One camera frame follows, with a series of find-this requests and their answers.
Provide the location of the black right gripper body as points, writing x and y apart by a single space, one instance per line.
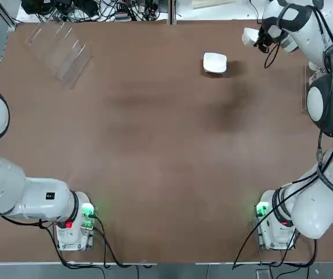
266 37

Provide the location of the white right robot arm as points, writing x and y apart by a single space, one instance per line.
323 203

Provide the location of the clear plastic holder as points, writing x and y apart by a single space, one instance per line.
64 67

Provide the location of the clear acrylic bottle shelf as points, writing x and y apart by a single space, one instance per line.
304 87

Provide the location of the black electronic device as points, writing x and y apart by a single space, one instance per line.
32 5

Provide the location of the aluminium frame post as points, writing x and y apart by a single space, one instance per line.
171 11

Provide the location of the grey aluminium frame rail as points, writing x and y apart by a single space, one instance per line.
7 17

